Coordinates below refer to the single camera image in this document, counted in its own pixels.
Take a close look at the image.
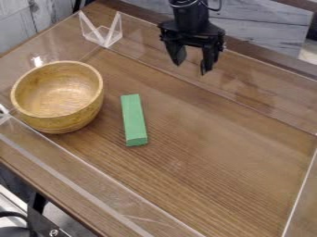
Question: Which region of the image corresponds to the black table leg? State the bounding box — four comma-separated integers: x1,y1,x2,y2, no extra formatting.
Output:
31,193,47,214

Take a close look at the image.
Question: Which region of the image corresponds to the black cable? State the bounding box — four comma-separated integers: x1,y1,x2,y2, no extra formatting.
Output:
0,210,39,237

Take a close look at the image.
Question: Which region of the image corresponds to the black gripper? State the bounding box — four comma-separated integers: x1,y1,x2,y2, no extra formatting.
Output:
158,20,225,75

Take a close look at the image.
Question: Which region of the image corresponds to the green rectangular block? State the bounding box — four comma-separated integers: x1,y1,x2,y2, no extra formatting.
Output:
120,94,147,146

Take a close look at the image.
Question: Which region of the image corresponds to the brown wooden bowl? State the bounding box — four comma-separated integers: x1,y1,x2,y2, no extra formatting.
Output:
9,60,106,134

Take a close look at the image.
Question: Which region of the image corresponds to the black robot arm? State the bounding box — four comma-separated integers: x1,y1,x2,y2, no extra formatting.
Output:
158,0,225,75

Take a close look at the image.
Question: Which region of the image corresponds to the clear acrylic barrier wall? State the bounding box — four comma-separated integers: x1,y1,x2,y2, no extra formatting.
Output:
0,4,317,237

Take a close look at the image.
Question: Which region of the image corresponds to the clear acrylic corner bracket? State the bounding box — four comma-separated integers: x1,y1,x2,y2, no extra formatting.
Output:
78,11,123,48

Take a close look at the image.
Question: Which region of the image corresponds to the black table clamp mount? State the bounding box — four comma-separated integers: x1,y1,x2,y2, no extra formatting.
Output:
27,209,72,237

